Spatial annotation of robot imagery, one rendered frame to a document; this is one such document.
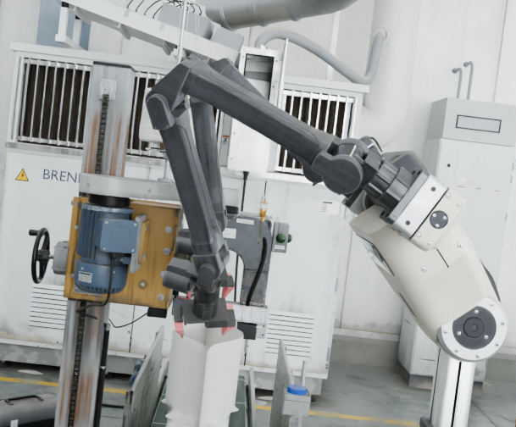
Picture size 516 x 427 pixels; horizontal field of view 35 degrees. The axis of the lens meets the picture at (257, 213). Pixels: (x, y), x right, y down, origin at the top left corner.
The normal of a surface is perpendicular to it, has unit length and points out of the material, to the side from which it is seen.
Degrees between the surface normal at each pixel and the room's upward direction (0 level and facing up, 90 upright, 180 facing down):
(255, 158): 90
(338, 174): 116
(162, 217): 90
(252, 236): 90
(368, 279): 90
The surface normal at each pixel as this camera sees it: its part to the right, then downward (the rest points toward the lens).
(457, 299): 0.32, 0.51
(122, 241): 0.44, 0.11
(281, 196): 0.02, 0.06
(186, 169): -0.24, 0.45
